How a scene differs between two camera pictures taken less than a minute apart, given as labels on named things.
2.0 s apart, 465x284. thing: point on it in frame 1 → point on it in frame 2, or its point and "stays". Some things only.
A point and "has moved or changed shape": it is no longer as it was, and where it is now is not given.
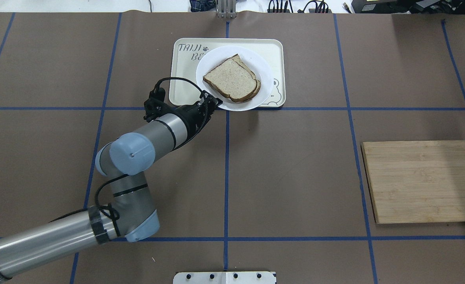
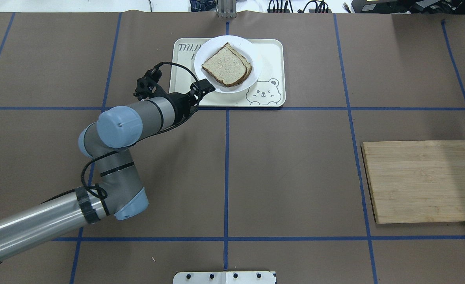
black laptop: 414,6 stays
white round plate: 238,77 has moved or changed shape
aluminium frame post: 226,9 stays
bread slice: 239,81 → 248,66
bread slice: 231,79 → 225,66
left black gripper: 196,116 → 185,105
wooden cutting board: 423,181 stays
